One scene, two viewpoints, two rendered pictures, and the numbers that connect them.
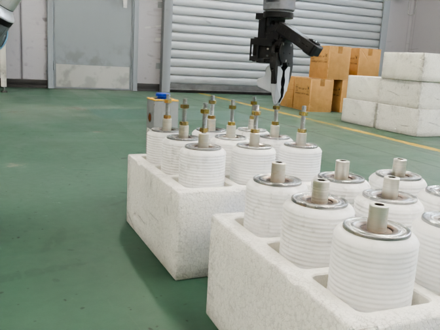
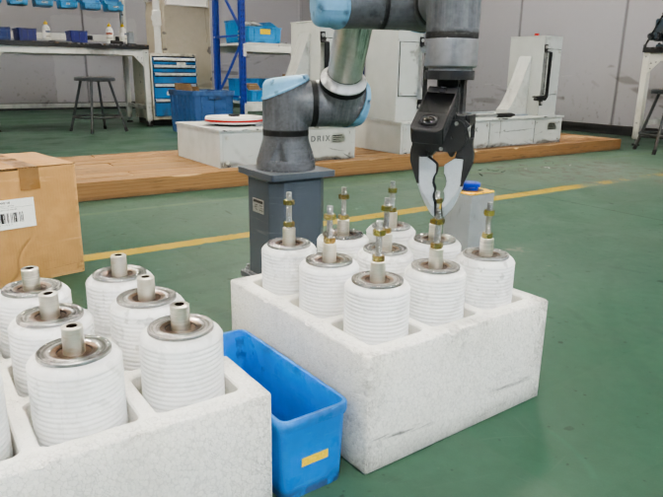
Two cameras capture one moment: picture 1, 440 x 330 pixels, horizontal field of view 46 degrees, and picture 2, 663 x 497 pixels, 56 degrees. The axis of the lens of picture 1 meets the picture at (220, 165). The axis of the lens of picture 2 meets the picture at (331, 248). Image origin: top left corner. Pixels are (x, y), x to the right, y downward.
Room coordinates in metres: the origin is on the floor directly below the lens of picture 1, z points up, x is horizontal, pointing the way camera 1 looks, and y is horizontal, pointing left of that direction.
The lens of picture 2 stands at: (0.91, -1.00, 0.54)
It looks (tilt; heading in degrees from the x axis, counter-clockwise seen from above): 16 degrees down; 78
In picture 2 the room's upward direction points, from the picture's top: 1 degrees clockwise
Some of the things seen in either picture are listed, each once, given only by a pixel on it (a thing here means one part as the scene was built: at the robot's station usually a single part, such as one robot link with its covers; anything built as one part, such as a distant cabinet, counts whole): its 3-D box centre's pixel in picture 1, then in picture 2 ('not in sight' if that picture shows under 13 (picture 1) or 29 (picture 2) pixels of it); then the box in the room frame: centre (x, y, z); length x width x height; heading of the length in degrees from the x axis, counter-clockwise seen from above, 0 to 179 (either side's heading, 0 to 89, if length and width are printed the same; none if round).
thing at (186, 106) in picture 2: not in sight; (201, 110); (0.94, 4.81, 0.19); 0.50 x 0.41 x 0.37; 118
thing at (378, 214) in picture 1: (377, 218); not in sight; (0.57, -0.18, 0.26); 0.02 x 0.02 x 0.03
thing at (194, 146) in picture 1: (203, 147); (289, 244); (1.05, 0.04, 0.25); 0.08 x 0.08 x 0.01
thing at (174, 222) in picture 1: (226, 203); (382, 336); (1.21, -0.02, 0.09); 0.39 x 0.39 x 0.18; 25
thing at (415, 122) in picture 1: (417, 119); not in sight; (3.66, -1.36, 0.09); 0.39 x 0.39 x 0.18; 26
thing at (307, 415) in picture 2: not in sight; (259, 405); (0.98, -0.17, 0.06); 0.30 x 0.11 x 0.12; 114
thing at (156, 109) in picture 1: (160, 154); (464, 263); (1.44, 0.17, 0.16); 0.07 x 0.07 x 0.31; 25
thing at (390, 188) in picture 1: (390, 188); (49, 306); (0.72, -0.25, 0.26); 0.02 x 0.02 x 0.03
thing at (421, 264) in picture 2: (274, 137); (435, 266); (1.26, -0.13, 0.25); 0.08 x 0.08 x 0.01
